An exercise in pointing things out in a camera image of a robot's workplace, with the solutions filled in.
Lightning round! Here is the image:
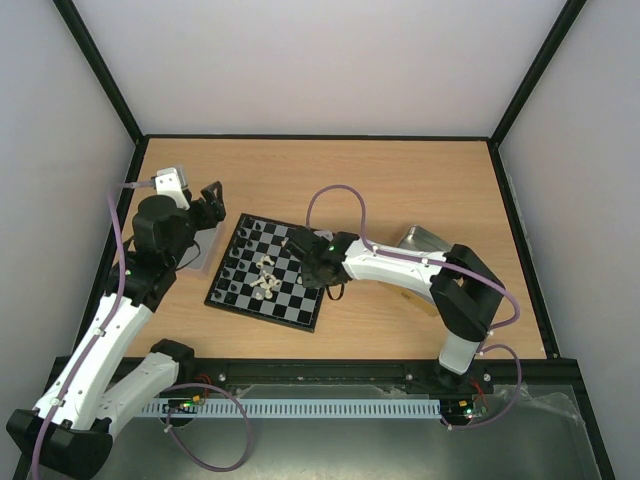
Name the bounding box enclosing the black enclosure frame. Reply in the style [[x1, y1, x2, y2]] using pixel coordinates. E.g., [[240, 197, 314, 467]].
[[52, 1, 615, 479]]

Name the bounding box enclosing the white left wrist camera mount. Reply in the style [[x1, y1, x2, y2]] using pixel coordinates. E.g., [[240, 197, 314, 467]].
[[153, 166, 190, 210]]

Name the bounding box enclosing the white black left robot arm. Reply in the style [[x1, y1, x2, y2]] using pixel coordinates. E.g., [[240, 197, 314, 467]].
[[6, 175, 226, 479]]

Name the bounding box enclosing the silver metal tray right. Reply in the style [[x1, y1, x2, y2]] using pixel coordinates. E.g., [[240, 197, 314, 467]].
[[382, 225, 456, 319]]

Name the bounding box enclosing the silver metal tray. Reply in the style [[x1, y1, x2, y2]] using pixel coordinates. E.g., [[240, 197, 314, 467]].
[[382, 225, 456, 319], [177, 222, 225, 278]]

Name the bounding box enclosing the silver metal tray left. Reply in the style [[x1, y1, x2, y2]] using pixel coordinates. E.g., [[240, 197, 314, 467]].
[[177, 222, 225, 278]]

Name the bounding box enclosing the light blue cable duct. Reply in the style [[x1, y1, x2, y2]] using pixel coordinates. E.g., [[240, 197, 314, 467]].
[[136, 398, 441, 419]]

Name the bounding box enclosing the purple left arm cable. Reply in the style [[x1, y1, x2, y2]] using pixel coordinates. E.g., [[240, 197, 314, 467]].
[[29, 180, 254, 479]]

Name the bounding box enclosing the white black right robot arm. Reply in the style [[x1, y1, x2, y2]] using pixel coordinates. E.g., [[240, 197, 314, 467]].
[[284, 226, 506, 392]]

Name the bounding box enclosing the black white chess board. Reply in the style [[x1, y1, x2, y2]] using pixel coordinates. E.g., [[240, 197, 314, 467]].
[[204, 213, 324, 332]]

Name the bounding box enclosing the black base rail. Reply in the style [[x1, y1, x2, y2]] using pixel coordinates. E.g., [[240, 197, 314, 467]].
[[52, 355, 581, 401]]

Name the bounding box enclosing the white bishop lying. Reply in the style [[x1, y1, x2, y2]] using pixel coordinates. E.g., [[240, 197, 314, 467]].
[[261, 270, 278, 282]]

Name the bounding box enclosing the white king lying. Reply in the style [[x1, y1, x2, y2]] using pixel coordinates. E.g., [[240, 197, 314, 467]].
[[256, 255, 275, 268]]

